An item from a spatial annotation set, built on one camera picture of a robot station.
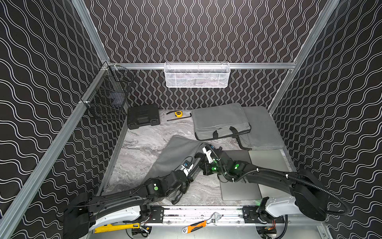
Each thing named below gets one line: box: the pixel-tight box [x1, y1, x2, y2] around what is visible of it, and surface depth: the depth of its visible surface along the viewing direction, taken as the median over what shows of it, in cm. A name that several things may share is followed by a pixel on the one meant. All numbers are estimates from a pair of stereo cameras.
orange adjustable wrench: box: [182, 212, 222, 234], surface depth 73 cm
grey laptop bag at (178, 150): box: [143, 135, 203, 184], surface depth 95 cm
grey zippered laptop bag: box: [238, 106, 285, 150], surface depth 107 cm
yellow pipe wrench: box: [94, 222, 141, 234], surface depth 72 cm
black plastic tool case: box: [127, 105, 161, 130], surface depth 112 cm
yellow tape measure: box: [174, 110, 184, 119], surface depth 119 cm
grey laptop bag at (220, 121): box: [191, 102, 252, 141], surface depth 111 cm
